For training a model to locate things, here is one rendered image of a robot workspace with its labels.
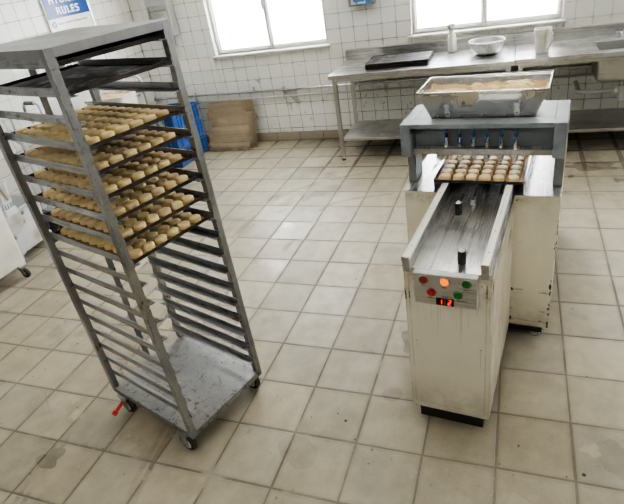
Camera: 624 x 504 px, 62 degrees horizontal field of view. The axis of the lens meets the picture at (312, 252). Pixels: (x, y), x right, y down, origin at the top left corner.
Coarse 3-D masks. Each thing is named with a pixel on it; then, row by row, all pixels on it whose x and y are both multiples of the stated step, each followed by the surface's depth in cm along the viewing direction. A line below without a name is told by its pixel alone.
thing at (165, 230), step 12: (180, 216) 223; (192, 216) 220; (156, 228) 217; (168, 228) 215; (180, 228) 215; (84, 240) 218; (96, 240) 215; (132, 240) 209; (144, 240) 207; (156, 240) 206; (132, 252) 199; (144, 252) 202
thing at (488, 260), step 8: (504, 192) 231; (512, 192) 238; (504, 200) 225; (504, 208) 219; (496, 216) 214; (504, 216) 215; (496, 224) 208; (504, 224) 219; (496, 232) 203; (496, 240) 198; (488, 248) 194; (496, 248) 199; (488, 256) 189; (488, 264) 185; (488, 272) 185; (488, 280) 187
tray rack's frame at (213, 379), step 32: (64, 32) 205; (96, 32) 179; (128, 32) 174; (96, 96) 232; (0, 128) 204; (96, 352) 261; (192, 352) 287; (128, 384) 272; (192, 384) 265; (224, 384) 261; (160, 416) 249
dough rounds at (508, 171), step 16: (448, 160) 272; (464, 160) 264; (480, 160) 261; (496, 160) 260; (512, 160) 260; (448, 176) 250; (464, 176) 252; (480, 176) 244; (496, 176) 242; (512, 176) 239
